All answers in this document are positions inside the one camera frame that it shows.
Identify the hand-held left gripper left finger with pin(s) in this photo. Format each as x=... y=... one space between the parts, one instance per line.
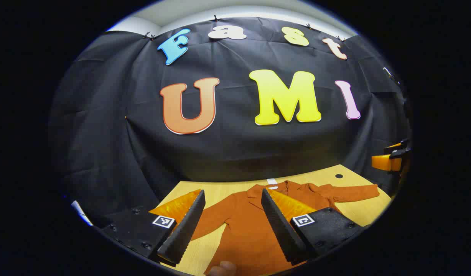
x=181 y=234

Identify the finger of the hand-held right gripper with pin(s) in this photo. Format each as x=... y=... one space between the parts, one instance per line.
x=385 y=163
x=400 y=145

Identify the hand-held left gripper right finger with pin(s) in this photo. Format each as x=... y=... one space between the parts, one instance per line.
x=281 y=230

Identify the orange button-up jacket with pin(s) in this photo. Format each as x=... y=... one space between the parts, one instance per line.
x=247 y=230

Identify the white tape strip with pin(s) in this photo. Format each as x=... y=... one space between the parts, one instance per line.
x=272 y=181

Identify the black backdrop cloth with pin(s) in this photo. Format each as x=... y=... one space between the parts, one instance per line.
x=239 y=145

